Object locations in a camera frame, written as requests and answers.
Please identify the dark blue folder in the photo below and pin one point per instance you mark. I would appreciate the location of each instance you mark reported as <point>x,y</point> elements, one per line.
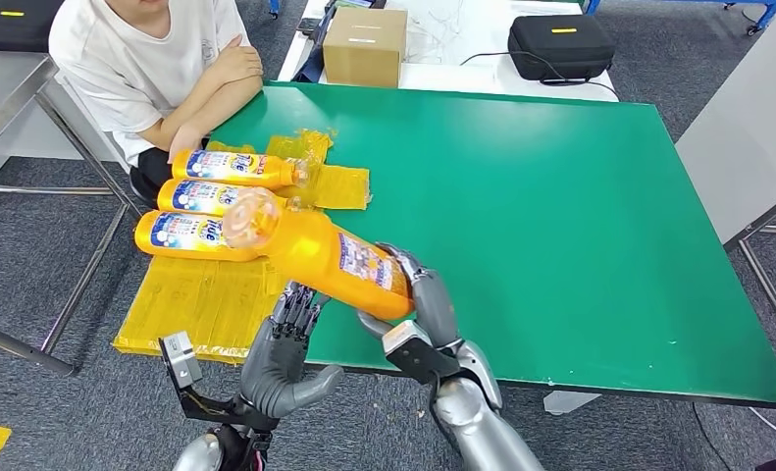
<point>309,65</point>

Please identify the person's right hand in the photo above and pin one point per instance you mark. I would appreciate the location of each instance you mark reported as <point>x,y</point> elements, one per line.
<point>239,62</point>

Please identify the person's left hand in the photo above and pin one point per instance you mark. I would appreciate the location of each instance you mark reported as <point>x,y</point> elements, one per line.
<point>185,142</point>

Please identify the yellow taped sheet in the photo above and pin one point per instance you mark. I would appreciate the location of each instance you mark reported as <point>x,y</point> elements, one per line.
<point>192,305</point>

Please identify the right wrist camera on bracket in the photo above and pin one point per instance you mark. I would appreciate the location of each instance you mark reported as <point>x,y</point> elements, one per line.
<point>420,361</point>

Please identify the orange detergent bottle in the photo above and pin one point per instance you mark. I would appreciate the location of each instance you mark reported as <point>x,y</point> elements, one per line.
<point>192,195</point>
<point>179,250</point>
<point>270,174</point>
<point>309,253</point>

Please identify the pale grey table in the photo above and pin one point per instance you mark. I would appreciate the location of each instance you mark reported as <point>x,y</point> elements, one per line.
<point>745,130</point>

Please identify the person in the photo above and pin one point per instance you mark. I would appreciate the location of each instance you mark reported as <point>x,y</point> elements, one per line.
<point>127,71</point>

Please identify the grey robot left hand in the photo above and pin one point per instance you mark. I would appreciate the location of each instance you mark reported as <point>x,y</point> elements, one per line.
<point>274,377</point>

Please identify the black round stool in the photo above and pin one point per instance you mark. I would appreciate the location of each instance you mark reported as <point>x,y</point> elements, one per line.
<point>144,195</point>

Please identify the green top table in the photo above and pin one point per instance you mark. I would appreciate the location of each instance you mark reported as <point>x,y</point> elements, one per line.
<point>556,260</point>

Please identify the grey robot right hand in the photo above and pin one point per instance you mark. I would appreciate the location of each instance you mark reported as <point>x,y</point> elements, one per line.
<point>436,305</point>

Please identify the black smartphone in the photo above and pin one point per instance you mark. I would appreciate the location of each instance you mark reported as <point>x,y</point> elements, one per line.
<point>307,26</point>

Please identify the brown cardboard box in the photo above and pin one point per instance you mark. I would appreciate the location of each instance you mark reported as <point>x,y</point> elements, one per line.
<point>361,52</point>

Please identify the white table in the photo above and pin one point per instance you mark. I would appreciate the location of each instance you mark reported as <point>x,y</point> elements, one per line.
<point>452,78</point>

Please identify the black zip case yellow tag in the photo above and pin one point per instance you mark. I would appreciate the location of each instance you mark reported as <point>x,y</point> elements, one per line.
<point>556,52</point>
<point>14,29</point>

